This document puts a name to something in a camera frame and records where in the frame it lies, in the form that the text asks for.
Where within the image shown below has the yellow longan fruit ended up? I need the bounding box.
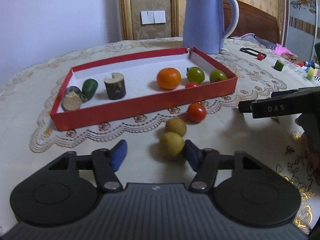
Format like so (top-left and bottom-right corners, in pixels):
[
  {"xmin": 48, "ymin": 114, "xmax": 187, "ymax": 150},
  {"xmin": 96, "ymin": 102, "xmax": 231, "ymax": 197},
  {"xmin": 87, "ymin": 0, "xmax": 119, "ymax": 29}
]
[
  {"xmin": 165, "ymin": 118, "xmax": 187, "ymax": 137},
  {"xmin": 159, "ymin": 132, "xmax": 185, "ymax": 160}
]

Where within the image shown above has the dark sugarcane piece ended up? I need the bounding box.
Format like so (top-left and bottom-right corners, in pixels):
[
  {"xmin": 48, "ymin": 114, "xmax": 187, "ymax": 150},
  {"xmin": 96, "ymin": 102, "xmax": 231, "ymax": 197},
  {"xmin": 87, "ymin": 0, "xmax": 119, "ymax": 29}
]
[
  {"xmin": 104, "ymin": 73, "xmax": 126, "ymax": 100},
  {"xmin": 61, "ymin": 86, "xmax": 82, "ymax": 112}
]

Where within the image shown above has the small green avocado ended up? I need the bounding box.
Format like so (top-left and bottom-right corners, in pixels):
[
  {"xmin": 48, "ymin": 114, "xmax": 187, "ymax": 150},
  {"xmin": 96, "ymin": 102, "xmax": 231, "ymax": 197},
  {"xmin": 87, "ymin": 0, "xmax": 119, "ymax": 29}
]
[{"xmin": 81, "ymin": 79, "xmax": 98, "ymax": 101}]

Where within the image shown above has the green tomato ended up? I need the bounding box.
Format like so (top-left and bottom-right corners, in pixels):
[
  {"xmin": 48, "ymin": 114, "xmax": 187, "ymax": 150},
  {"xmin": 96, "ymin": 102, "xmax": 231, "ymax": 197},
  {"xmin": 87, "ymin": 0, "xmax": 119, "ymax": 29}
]
[
  {"xmin": 187, "ymin": 67, "xmax": 205, "ymax": 84},
  {"xmin": 209, "ymin": 69, "xmax": 228, "ymax": 83}
]

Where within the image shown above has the yellow green toy block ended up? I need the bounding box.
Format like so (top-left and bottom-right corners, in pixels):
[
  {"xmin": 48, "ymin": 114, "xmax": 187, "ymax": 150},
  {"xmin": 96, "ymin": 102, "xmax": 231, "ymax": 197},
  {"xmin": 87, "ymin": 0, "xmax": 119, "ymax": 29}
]
[{"xmin": 306, "ymin": 67, "xmax": 315, "ymax": 81}]

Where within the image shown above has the green cucumber piece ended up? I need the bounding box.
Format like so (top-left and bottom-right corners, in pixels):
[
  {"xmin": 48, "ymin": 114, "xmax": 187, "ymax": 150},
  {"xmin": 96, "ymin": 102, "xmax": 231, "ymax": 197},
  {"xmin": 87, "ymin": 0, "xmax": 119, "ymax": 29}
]
[{"xmin": 273, "ymin": 60, "xmax": 284, "ymax": 72}]

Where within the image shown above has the small red cherry tomato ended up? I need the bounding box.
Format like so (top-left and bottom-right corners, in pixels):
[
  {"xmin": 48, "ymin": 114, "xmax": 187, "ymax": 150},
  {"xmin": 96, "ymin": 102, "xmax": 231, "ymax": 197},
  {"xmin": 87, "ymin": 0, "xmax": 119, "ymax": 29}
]
[{"xmin": 257, "ymin": 53, "xmax": 264, "ymax": 61}]

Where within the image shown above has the red shallow cardboard tray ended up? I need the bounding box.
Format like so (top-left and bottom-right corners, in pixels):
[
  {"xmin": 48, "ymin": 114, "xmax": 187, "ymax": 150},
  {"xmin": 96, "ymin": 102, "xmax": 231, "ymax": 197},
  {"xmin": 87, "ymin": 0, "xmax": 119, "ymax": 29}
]
[{"xmin": 50, "ymin": 47, "xmax": 238, "ymax": 131}]

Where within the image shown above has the patterned wardrobe door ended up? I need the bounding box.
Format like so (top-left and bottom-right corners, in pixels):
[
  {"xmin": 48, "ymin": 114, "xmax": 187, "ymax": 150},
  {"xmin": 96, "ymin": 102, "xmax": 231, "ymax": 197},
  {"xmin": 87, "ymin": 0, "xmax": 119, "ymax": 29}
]
[{"xmin": 283, "ymin": 0, "xmax": 319, "ymax": 62}]

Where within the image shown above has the orange tangerine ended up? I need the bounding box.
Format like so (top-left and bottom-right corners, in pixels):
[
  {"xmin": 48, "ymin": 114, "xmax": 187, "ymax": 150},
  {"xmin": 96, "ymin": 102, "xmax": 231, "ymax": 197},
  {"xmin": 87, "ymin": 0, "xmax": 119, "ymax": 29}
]
[{"xmin": 157, "ymin": 67, "xmax": 182, "ymax": 90}]

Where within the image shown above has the blue electric kettle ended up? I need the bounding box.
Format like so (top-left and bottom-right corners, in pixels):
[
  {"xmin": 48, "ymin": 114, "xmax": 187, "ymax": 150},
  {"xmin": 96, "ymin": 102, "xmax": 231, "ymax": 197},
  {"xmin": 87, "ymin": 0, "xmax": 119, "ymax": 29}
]
[{"xmin": 183, "ymin": 0, "xmax": 239, "ymax": 54}]

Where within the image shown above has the black rectangular plastic frame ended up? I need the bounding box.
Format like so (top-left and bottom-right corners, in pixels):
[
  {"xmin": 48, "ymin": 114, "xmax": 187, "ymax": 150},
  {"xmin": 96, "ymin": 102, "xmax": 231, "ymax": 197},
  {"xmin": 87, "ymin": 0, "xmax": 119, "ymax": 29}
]
[{"xmin": 239, "ymin": 47, "xmax": 266, "ymax": 58}]

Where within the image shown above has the white wall switch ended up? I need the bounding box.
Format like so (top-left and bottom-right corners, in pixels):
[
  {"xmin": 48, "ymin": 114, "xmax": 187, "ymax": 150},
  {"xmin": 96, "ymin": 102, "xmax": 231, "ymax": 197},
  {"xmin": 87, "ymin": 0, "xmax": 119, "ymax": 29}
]
[{"xmin": 140, "ymin": 10, "xmax": 167, "ymax": 25}]

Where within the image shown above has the gold picture frame moulding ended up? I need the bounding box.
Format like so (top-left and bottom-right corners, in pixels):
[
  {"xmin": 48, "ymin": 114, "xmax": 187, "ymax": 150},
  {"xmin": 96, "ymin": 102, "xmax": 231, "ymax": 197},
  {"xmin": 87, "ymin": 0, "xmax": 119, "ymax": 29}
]
[{"xmin": 119, "ymin": 0, "xmax": 179, "ymax": 40}]

